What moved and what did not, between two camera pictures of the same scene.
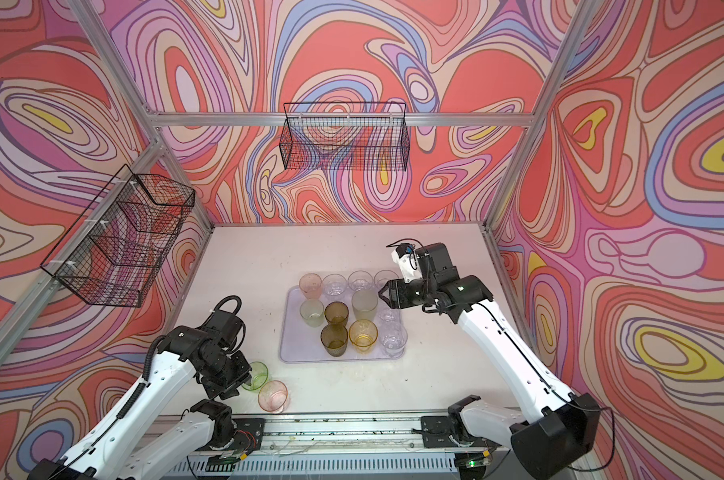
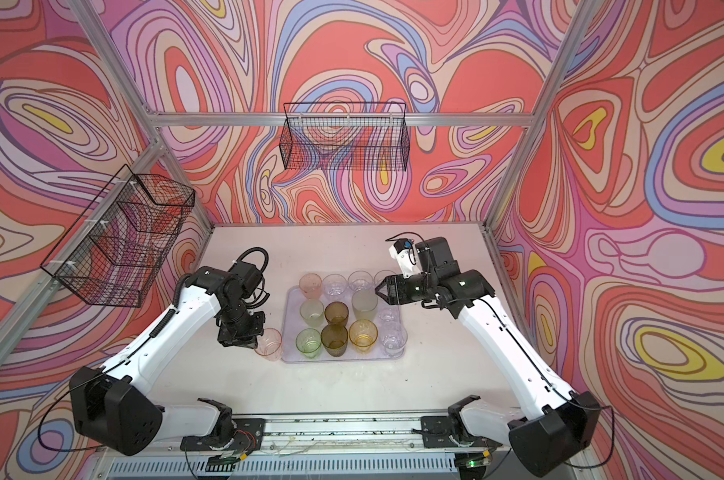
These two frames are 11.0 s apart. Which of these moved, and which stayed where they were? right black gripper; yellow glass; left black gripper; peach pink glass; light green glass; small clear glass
Moved: left black gripper
Stayed: small clear glass; peach pink glass; right black gripper; yellow glass; light green glass
